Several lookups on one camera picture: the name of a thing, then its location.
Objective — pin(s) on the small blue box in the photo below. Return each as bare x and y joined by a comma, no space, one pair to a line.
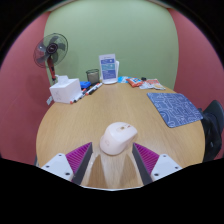
85,84

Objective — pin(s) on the small black round object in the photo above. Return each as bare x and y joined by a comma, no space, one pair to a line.
143,79

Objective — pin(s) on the black office chair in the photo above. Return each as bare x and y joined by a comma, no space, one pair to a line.
213,128

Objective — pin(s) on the white standing sign card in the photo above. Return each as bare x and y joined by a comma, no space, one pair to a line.
108,68

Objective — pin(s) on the cream pink computer mouse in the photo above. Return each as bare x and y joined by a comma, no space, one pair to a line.
116,140

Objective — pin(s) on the blue snack packet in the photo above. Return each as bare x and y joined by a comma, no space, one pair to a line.
122,79

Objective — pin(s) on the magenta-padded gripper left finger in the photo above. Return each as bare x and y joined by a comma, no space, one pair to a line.
60,165

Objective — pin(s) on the orange snack packet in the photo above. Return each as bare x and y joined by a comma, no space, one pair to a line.
134,82

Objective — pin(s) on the blue-grey patterned mouse pad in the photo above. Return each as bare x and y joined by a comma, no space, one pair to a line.
175,108

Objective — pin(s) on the dark translucent cup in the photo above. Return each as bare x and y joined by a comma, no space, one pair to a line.
93,76

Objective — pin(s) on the white tissue box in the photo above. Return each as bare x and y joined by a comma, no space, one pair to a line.
65,90

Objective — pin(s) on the white snack packet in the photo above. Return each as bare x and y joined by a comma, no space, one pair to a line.
145,86

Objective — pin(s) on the black and red standing fan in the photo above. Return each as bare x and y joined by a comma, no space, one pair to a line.
51,50

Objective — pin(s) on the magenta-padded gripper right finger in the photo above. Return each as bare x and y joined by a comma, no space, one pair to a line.
164,165

